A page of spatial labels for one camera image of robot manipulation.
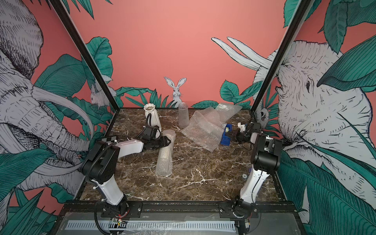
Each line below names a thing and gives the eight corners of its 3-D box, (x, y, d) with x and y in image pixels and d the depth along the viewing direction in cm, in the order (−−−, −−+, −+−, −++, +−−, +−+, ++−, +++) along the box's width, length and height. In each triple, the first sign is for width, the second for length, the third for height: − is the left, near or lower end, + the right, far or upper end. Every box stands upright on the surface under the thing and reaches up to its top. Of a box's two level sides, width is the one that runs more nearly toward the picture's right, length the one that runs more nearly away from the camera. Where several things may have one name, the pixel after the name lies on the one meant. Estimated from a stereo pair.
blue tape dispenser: (220, 143, 102) (221, 138, 96) (222, 129, 111) (224, 123, 105) (228, 145, 101) (230, 140, 95) (230, 130, 110) (232, 124, 104)
